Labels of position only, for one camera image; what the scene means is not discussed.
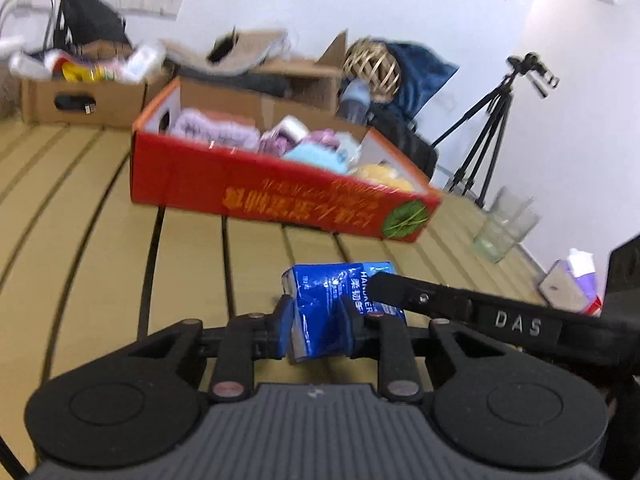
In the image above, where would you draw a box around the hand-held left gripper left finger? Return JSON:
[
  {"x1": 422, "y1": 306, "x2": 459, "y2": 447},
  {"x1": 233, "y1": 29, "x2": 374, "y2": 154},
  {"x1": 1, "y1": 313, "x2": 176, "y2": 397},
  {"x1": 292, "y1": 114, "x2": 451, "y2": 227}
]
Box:
[{"x1": 125, "y1": 295, "x2": 297, "y2": 404}]

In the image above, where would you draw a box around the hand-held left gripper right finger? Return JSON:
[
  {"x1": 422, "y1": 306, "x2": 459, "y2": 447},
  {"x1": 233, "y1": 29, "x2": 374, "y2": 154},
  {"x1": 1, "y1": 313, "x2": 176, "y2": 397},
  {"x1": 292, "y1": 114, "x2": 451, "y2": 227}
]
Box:
[{"x1": 341, "y1": 299, "x2": 523, "y2": 404}]

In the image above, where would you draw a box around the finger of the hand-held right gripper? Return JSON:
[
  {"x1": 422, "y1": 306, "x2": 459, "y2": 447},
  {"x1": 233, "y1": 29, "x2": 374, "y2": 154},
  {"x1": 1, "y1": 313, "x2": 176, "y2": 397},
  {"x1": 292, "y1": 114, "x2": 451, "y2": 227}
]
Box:
[{"x1": 369, "y1": 272, "x2": 475, "y2": 322}]

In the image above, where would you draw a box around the blue tissue packet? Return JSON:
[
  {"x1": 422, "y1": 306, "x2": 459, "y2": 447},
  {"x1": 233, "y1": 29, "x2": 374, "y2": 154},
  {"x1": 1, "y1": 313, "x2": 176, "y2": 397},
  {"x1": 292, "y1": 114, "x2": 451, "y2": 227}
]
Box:
[{"x1": 281, "y1": 261, "x2": 407, "y2": 361}]

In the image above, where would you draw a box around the white yellow plush toy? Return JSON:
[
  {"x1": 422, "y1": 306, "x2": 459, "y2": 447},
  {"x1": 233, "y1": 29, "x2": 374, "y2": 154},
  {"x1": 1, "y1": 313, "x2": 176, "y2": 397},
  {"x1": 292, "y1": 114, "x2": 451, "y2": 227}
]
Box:
[{"x1": 350, "y1": 162, "x2": 416, "y2": 193}]

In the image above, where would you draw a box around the red cardboard box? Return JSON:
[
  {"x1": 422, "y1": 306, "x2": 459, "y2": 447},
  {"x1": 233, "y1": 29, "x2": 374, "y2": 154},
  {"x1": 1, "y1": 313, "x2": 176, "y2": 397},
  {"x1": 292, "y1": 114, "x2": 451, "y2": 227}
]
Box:
[{"x1": 131, "y1": 76, "x2": 444, "y2": 244}]

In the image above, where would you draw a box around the light blue soft cloth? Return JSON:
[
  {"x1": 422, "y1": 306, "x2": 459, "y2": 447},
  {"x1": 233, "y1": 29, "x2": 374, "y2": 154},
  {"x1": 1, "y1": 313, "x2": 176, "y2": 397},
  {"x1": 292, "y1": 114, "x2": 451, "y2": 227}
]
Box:
[{"x1": 282, "y1": 142, "x2": 351, "y2": 175}]

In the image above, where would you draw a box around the pink soft cloth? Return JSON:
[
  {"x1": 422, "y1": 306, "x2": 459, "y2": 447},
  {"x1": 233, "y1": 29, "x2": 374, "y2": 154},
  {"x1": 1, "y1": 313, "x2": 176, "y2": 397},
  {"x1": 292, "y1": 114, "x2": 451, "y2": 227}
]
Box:
[
  {"x1": 259, "y1": 130, "x2": 301, "y2": 158},
  {"x1": 305, "y1": 129, "x2": 341, "y2": 148}
]

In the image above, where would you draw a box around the purple tissue box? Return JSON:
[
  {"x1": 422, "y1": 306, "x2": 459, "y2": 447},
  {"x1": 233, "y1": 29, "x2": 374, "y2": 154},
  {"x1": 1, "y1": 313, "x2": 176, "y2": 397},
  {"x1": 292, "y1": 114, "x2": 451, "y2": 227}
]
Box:
[{"x1": 538, "y1": 248, "x2": 603, "y2": 316}]

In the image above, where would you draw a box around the glass cup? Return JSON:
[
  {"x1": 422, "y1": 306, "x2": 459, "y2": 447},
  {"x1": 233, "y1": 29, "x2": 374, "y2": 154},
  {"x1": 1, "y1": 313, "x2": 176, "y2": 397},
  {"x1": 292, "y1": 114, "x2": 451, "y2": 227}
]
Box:
[{"x1": 472, "y1": 186, "x2": 541, "y2": 264}]

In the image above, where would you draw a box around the blue bottle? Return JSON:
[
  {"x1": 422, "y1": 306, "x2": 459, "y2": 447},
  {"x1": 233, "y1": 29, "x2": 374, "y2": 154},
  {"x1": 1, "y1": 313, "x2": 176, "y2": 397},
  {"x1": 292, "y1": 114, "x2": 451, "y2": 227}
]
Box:
[{"x1": 337, "y1": 78, "x2": 372, "y2": 123}]

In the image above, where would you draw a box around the blue fabric bag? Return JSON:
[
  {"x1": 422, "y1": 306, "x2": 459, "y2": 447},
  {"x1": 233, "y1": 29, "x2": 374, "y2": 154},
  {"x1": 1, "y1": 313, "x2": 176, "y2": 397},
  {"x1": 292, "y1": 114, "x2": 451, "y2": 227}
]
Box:
[{"x1": 385, "y1": 42, "x2": 460, "y2": 121}]

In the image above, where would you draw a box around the wicker ball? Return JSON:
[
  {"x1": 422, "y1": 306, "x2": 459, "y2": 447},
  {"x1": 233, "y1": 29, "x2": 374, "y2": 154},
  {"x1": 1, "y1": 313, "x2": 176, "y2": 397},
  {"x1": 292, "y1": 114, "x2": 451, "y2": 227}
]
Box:
[{"x1": 342, "y1": 37, "x2": 402, "y2": 102}]

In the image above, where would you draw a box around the folding slatted table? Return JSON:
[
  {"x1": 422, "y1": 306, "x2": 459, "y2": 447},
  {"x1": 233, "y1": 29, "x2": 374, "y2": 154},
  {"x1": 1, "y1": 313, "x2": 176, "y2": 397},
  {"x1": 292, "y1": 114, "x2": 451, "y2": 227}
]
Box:
[{"x1": 0, "y1": 120, "x2": 611, "y2": 480}]

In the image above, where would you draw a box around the open cardboard box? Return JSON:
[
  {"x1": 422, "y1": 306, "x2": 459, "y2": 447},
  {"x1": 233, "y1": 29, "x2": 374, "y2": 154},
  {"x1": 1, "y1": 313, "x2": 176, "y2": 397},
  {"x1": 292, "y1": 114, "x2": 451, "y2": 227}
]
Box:
[{"x1": 250, "y1": 29, "x2": 373, "y2": 116}]

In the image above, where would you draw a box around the brown paper bag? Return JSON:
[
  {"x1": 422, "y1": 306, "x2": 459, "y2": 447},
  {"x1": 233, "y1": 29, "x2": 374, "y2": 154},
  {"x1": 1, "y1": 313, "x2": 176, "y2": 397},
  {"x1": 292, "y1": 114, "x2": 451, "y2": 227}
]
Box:
[{"x1": 160, "y1": 27, "x2": 293, "y2": 75}]

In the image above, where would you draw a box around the yellow snack packet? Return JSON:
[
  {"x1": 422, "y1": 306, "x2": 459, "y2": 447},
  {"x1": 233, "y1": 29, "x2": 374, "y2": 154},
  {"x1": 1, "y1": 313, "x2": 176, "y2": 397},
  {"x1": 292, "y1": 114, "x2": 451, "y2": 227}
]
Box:
[{"x1": 60, "y1": 60, "x2": 108, "y2": 83}]

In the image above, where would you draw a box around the black trolley bag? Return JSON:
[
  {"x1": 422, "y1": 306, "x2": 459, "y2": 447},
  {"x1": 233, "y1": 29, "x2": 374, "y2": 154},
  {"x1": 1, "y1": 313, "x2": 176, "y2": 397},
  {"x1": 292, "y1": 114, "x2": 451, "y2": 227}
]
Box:
[{"x1": 62, "y1": 0, "x2": 132, "y2": 51}]

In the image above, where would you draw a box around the metal folding step stool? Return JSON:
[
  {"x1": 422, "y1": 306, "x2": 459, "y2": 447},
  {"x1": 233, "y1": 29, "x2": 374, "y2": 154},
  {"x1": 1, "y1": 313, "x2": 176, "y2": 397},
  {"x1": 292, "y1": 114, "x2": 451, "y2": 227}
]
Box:
[{"x1": 0, "y1": 0, "x2": 56, "y2": 56}]

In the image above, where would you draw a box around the black camcorder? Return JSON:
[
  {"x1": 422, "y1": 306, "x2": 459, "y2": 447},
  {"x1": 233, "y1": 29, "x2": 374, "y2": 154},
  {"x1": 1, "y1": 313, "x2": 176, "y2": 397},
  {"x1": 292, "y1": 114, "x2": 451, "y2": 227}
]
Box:
[{"x1": 506, "y1": 52, "x2": 561, "y2": 98}]

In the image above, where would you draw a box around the small cardboard box with handle hole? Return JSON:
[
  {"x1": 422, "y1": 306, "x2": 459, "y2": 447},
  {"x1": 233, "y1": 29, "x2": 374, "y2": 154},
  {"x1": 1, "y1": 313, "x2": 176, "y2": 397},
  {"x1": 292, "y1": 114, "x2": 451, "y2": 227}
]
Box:
[{"x1": 20, "y1": 57, "x2": 168, "y2": 128}]

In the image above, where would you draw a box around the white wall outlet strip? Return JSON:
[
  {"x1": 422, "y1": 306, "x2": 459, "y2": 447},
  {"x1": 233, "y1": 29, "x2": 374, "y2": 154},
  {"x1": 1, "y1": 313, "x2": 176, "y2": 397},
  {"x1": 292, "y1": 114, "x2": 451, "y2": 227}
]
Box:
[{"x1": 115, "y1": 0, "x2": 183, "y2": 21}]

